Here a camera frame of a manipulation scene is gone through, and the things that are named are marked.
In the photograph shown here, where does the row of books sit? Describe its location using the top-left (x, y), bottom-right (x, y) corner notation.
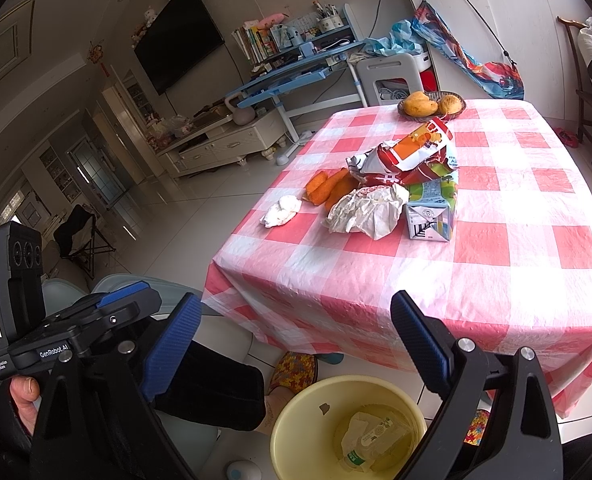
top-left (232, 22), bottom-right (281, 66)

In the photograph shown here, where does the white round device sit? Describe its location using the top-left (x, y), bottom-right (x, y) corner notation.
top-left (226, 460), bottom-right (261, 480)

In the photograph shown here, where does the colourful printed bag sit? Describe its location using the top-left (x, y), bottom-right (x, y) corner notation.
top-left (410, 1), bottom-right (526, 101)

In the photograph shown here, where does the long yellow mango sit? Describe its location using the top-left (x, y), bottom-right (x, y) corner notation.
top-left (401, 97), bottom-right (439, 117)

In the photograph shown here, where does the pink kettlebell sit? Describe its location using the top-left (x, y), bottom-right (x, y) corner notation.
top-left (224, 95), bottom-right (257, 126)

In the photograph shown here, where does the white crumpled tissue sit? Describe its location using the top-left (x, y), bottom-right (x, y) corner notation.
top-left (260, 195), bottom-right (303, 230)

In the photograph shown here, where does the red orange snack bag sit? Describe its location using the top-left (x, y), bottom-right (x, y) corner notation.
top-left (346, 116), bottom-right (459, 188)

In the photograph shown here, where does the red knot ornament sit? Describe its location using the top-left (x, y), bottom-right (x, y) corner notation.
top-left (88, 42), bottom-right (111, 78)

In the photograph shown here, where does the pink plush toy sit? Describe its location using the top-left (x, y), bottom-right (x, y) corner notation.
top-left (246, 12), bottom-right (289, 31)

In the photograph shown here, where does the dark wooden chair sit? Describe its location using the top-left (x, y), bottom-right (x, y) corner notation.
top-left (556, 16), bottom-right (592, 168)

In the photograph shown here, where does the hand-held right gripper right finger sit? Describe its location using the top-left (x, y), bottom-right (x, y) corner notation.
top-left (390, 289), bottom-right (564, 480)

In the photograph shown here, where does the colourful floral slipper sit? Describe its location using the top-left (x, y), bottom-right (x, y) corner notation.
top-left (463, 406), bottom-right (492, 446)
top-left (267, 351), bottom-right (321, 401)

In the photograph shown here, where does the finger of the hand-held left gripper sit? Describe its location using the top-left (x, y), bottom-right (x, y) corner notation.
top-left (98, 282), bottom-right (164, 321)

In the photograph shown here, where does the person's left hand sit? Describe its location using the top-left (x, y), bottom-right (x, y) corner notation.
top-left (10, 376), bottom-right (40, 436)

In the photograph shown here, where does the blue study desk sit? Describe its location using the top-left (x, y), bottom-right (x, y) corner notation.
top-left (224, 2), bottom-right (371, 153)

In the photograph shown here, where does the dark woven fruit basket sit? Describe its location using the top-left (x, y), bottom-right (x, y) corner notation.
top-left (397, 91), bottom-right (468, 122)

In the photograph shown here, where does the white plastic stool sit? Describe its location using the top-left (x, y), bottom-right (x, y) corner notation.
top-left (356, 55), bottom-right (424, 107)

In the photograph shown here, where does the white green plastic bottle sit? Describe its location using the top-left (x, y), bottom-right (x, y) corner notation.
top-left (340, 410), bottom-right (407, 473)

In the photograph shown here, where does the yellow trash bin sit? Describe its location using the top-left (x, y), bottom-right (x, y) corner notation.
top-left (270, 379), bottom-right (429, 480)

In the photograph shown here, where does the pink checked tablecloth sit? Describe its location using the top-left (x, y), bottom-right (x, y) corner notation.
top-left (203, 97), bottom-right (592, 418)

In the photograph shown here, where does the white pen holder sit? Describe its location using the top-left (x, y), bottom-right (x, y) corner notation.
top-left (317, 2), bottom-right (347, 33)

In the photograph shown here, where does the person's black trouser leg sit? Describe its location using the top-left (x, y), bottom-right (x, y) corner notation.
top-left (148, 330), bottom-right (297, 436)

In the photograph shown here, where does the white stuffed bag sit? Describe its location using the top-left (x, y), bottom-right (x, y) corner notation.
top-left (577, 16), bottom-right (592, 61)

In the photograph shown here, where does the white television cabinet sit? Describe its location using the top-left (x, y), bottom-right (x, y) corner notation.
top-left (156, 107), bottom-right (289, 178)

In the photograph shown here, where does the orange peel piece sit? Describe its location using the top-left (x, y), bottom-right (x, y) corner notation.
top-left (305, 171), bottom-right (329, 206)
top-left (324, 167), bottom-right (359, 211)

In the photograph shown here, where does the black folding chair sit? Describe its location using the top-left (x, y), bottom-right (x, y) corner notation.
top-left (53, 205), bottom-right (114, 278)

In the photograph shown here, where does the black television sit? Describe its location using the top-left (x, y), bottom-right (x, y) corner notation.
top-left (133, 0), bottom-right (225, 97)

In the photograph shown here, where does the crumpled beige paper wrapper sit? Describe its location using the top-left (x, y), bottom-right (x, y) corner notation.
top-left (323, 183), bottom-right (411, 241)

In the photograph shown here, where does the blue plastic bag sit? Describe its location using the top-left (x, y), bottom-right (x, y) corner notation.
top-left (363, 19), bottom-right (425, 58)

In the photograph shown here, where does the black cord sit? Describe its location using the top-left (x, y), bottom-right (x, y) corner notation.
top-left (423, 0), bottom-right (519, 70)

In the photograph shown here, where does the blue green milk carton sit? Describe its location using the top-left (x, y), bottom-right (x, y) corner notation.
top-left (403, 160), bottom-right (461, 243)

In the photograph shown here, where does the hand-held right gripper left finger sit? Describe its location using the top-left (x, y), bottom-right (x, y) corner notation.
top-left (30, 291), bottom-right (204, 480)

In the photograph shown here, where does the pale grey chair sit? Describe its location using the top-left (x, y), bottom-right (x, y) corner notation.
top-left (40, 272), bottom-right (277, 480)

